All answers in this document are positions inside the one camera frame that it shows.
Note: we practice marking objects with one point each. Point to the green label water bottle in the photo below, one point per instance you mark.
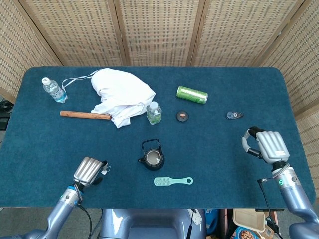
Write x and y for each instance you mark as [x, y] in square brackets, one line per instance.
[154, 115]

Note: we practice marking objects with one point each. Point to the mint green plastic brush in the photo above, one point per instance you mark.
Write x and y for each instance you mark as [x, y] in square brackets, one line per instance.
[172, 181]

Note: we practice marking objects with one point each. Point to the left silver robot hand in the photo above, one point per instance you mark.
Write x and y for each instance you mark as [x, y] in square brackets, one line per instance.
[87, 171]

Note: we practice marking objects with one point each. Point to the woven bamboo folding screen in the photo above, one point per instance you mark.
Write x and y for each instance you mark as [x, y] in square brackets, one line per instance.
[159, 30]

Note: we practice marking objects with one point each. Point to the blue-grey robot torso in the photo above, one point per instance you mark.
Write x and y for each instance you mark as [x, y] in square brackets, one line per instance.
[149, 224]

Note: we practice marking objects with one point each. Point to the black teapot lid wooden knob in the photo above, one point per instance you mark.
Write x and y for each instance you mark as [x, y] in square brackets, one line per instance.
[182, 118]

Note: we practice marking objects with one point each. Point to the blue packet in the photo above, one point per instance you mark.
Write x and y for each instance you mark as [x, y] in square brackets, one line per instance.
[211, 221]

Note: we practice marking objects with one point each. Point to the white cloth with ribbon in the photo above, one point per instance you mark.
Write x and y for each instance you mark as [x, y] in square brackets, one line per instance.
[119, 92]

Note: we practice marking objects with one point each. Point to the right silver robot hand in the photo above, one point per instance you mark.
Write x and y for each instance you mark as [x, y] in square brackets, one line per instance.
[271, 147]

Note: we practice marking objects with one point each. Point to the green drink can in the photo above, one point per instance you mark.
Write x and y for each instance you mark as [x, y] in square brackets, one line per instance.
[192, 94]

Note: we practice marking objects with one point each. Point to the black cast iron teapot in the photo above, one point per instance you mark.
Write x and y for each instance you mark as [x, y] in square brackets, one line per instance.
[157, 166]

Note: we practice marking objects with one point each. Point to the black equipment beside table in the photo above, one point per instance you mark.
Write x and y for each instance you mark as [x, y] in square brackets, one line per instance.
[5, 117]

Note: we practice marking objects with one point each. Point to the blue cookie box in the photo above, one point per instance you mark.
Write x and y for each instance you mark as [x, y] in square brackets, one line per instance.
[245, 234]

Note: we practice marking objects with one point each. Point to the wooden rolling pin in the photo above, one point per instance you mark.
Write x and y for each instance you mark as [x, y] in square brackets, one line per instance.
[82, 115]

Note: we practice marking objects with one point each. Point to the blue table cover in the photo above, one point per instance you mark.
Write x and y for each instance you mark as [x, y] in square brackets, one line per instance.
[74, 142]

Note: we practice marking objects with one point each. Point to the beige food container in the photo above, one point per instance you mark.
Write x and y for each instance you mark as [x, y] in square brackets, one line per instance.
[249, 220]

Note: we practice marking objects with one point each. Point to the blue label water bottle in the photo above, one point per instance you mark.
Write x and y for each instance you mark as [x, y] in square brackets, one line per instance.
[56, 92]

